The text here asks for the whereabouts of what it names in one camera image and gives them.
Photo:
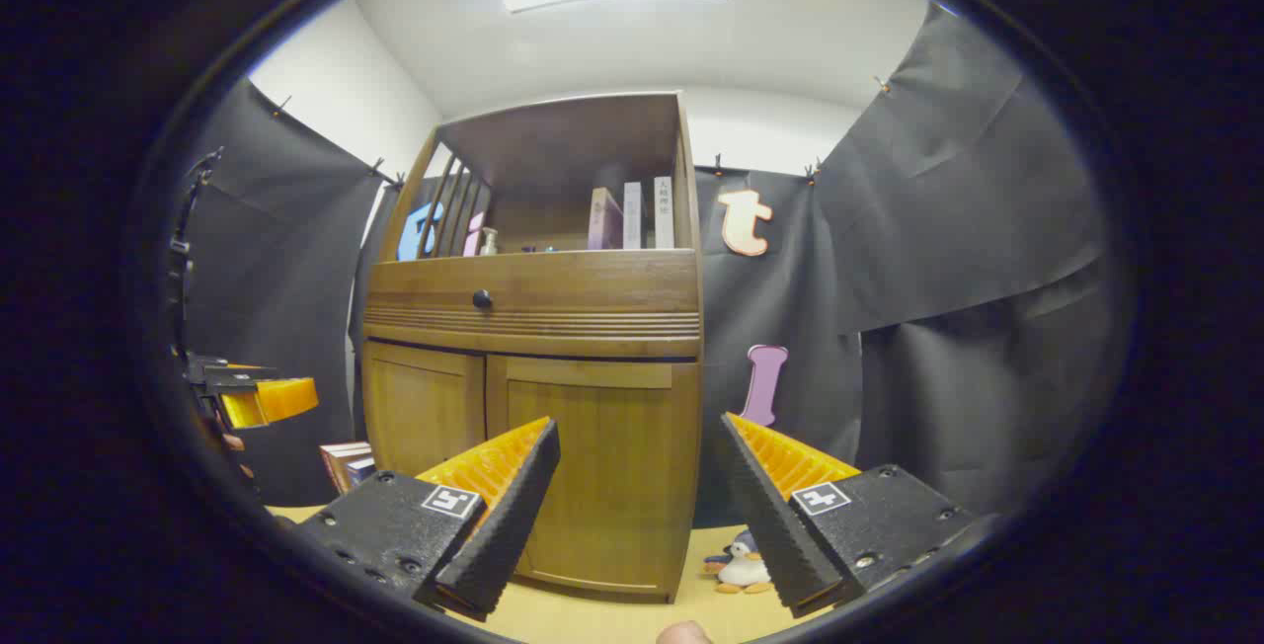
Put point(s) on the brown cover book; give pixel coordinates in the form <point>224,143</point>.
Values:
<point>336,461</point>

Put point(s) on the black backdrop cloth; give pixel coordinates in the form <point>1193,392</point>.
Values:
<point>938,279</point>

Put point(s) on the wooden double-door shoe cabinet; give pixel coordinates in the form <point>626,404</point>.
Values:
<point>553,328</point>

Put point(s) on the white book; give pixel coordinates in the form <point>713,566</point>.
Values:
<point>664,214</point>

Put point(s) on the lavender book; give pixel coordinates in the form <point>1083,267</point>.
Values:
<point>632,216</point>

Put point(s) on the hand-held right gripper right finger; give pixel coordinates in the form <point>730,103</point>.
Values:
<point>770,516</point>

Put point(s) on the small metallic bottle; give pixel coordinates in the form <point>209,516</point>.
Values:
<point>488,243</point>

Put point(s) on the black round drawer knob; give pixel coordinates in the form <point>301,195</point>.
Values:
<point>482,299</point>

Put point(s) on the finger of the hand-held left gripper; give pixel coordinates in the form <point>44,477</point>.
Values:
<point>286,399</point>

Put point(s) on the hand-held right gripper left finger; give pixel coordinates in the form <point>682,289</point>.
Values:
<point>504,525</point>

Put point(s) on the penguin plush toy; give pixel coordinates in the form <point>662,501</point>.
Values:
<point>741,570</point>

